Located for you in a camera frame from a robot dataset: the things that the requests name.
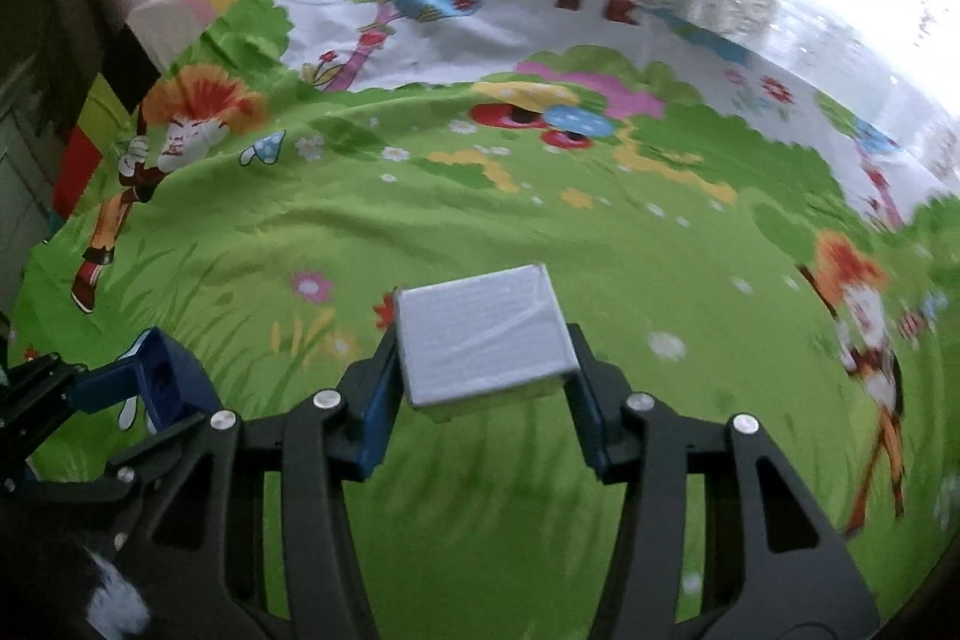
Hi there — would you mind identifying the green cartoon print cloth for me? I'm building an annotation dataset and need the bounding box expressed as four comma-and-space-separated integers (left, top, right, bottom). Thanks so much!
10, 0, 958, 617

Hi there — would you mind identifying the dark blue small box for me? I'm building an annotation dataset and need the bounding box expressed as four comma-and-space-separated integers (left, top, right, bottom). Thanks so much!
67, 326, 221, 434

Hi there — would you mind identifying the small white cube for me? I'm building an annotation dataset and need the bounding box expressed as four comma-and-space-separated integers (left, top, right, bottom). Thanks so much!
394, 265, 579, 420

